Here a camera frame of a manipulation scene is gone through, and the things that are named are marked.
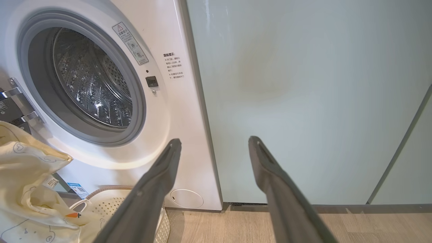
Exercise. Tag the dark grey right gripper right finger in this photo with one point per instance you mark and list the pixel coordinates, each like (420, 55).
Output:
(290, 209)

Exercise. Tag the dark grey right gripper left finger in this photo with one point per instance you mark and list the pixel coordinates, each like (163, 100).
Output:
(141, 209)

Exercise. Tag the pale yellow bear print garment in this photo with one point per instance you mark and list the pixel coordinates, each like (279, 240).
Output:
(23, 175)

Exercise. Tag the black round glass washer door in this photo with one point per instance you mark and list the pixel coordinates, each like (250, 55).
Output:
(10, 113)

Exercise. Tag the cream perforated laundry basket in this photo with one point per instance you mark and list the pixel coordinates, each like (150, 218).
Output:
(111, 202)

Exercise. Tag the white washing machine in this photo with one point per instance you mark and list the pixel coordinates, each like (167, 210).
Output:
(162, 114)

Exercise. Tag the black door latch socket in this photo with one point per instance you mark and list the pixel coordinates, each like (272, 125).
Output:
(152, 81)

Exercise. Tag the grey rubber door gasket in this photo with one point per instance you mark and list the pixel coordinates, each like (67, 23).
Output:
(40, 87)

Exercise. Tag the metal door hinge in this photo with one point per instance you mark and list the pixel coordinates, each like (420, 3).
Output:
(25, 101)

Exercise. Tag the round white filter cover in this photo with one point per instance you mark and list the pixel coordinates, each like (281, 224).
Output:
(186, 198)

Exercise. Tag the blue energy label sticker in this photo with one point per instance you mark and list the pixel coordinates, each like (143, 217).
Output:
(78, 190)

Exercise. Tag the dark grey cabinet plinth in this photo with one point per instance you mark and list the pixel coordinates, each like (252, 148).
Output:
(371, 208)

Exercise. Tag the steel washer drum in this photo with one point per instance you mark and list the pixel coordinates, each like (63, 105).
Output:
(91, 81)

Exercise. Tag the white warning sticker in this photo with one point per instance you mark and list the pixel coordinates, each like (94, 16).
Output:
(130, 43)

